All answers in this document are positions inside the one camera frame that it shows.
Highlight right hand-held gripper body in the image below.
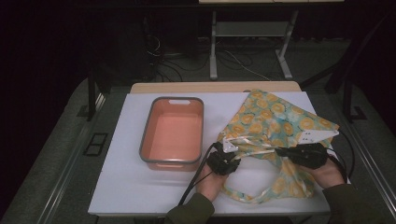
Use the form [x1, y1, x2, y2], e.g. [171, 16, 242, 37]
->
[288, 128, 340, 171]

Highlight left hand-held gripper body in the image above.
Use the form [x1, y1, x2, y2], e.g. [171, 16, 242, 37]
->
[206, 138, 243, 176]

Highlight orange-print cloth tote bag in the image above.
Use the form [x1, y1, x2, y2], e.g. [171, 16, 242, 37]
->
[216, 89, 341, 205]

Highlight orange basket with grey rim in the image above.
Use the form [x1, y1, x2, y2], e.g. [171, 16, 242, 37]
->
[138, 96, 205, 173]

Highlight person's left hand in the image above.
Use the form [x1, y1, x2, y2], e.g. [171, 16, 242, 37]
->
[195, 163, 231, 203]

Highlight person's right hand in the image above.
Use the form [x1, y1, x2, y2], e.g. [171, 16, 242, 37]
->
[299, 158, 347, 189]

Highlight black metal stand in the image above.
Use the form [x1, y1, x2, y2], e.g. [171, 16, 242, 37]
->
[341, 74, 369, 124]
[77, 66, 98, 122]

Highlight white table board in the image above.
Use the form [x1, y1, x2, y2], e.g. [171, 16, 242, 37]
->
[88, 91, 332, 217]

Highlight dark computer tower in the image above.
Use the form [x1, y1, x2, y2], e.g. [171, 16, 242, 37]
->
[101, 13, 158, 87]

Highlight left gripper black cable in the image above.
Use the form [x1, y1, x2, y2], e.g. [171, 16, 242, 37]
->
[177, 143, 217, 206]

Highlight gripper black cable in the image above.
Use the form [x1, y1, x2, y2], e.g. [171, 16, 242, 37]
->
[177, 143, 217, 206]
[326, 130, 357, 184]

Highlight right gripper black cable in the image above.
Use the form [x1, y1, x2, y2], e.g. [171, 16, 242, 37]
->
[326, 130, 357, 184]

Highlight metal floor rail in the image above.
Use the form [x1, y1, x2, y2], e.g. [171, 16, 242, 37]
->
[36, 92, 106, 224]
[342, 119, 396, 216]

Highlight white floor cable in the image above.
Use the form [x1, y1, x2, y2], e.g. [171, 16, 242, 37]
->
[223, 49, 272, 82]

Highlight black floor cables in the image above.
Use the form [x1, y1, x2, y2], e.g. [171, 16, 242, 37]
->
[145, 33, 213, 83]

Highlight black floor socket frame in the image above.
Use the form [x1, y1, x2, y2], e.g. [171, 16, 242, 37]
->
[82, 133, 109, 157]

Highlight grey metal desk frame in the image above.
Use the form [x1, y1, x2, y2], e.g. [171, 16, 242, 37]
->
[209, 9, 300, 81]

